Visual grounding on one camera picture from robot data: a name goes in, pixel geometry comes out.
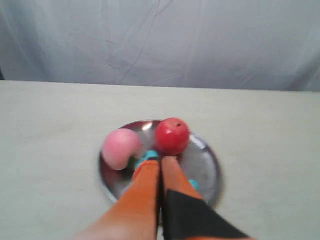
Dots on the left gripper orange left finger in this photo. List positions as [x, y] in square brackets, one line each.
[136, 213]

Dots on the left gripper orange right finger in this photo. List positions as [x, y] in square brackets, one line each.
[185, 214]

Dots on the round steel plate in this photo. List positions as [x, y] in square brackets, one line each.
[198, 162]

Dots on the turquoise rubber bone toy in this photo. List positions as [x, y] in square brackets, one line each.
[152, 154]

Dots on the pink toy peach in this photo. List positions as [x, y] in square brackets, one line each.
[119, 146]

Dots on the red toy apple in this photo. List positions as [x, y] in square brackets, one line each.
[172, 136]

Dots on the light blue backdrop cloth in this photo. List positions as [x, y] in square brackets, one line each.
[228, 44]

